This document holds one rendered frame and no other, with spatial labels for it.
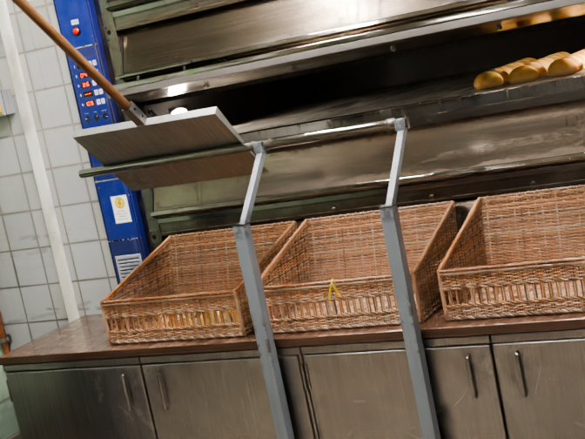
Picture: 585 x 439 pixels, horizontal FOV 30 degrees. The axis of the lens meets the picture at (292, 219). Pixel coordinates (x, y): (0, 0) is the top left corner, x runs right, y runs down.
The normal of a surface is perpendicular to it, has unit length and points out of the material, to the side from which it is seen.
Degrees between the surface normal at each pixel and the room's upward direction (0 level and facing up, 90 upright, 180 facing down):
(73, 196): 90
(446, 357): 90
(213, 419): 90
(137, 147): 139
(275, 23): 70
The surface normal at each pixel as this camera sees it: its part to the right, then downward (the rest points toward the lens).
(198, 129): -0.14, 0.88
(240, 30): -0.48, -0.13
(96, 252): -0.44, 0.22
